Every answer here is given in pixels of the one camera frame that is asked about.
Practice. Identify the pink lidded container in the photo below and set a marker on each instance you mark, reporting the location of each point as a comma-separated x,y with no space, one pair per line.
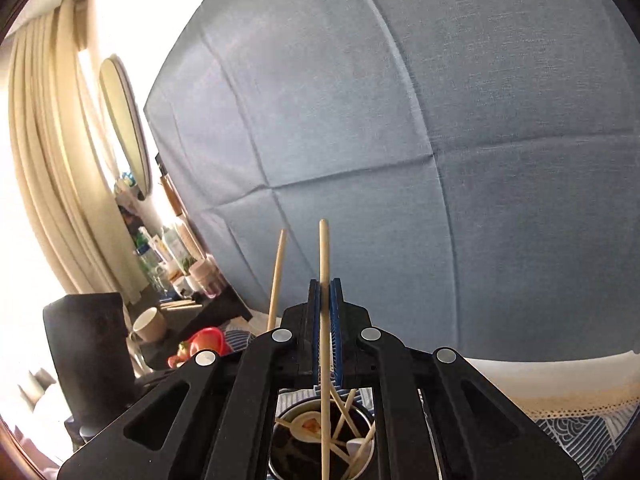
202,272

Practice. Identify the cream curtain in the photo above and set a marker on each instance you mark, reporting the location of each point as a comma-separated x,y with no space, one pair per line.
50,160

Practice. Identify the oval wall mirror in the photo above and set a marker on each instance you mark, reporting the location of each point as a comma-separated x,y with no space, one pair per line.
122,120

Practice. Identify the blue backdrop cloth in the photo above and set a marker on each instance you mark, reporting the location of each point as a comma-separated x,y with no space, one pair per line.
400,110

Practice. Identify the black cylindrical utensil holder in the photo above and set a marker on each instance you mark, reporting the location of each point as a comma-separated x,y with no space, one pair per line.
287,455

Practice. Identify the plain white ceramic spoon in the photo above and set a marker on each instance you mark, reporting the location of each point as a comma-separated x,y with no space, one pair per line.
356,444

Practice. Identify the red plastic basket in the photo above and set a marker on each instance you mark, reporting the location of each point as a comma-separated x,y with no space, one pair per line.
210,337

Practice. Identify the glass jar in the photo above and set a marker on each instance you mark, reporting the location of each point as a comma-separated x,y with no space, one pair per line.
214,287

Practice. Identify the red apple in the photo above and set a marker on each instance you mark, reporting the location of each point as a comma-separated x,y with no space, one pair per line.
177,357

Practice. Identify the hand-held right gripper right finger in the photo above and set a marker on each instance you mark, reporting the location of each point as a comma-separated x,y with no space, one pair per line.
337,340

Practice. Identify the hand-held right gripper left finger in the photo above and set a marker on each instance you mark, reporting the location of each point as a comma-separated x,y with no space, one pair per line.
316,360

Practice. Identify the beige ceramic mug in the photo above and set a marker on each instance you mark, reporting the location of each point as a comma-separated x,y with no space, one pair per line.
150,325

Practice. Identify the large bear print ceramic spoon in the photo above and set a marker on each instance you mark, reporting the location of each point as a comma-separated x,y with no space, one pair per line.
307,425

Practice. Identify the wooden chopstick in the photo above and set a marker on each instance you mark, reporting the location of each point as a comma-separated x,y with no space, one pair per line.
277,280
364,447
324,260
180,303
345,417
182,306

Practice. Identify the white pot with succulent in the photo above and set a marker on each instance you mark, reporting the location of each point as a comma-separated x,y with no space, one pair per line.
184,280

